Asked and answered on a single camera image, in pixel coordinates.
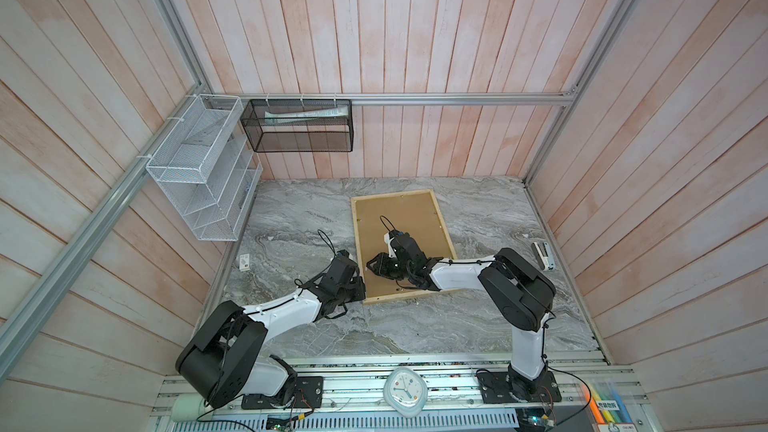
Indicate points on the small white box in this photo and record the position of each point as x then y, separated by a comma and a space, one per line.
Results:
244, 262

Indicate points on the white stapler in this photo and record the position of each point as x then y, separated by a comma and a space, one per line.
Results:
544, 255

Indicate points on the paper in black basket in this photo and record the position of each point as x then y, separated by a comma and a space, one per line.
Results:
322, 116

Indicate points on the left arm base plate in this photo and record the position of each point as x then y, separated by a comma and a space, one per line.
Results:
302, 392

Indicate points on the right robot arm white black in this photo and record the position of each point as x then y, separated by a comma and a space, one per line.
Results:
522, 294

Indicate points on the white round timer clock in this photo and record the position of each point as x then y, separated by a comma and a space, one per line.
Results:
405, 391

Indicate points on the black wire mesh basket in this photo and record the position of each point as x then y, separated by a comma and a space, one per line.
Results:
296, 138

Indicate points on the brown frame backing board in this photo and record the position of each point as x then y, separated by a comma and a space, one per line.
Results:
402, 216

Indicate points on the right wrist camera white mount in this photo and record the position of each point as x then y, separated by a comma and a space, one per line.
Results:
390, 250

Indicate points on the white wire mesh shelf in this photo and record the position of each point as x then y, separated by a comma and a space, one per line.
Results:
206, 170

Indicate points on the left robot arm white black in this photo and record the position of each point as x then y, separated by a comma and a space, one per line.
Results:
220, 361

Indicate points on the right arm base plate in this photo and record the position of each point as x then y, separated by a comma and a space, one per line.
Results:
492, 387

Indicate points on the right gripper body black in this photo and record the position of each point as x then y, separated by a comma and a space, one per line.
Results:
403, 271

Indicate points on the coloured markers tray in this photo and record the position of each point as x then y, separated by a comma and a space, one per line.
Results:
606, 408

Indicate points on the pale green emergency button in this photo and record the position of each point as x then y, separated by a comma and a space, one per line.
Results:
191, 408

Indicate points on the light wooden picture frame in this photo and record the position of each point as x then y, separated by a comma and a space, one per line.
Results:
357, 252

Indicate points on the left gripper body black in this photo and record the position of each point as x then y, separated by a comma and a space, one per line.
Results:
351, 293

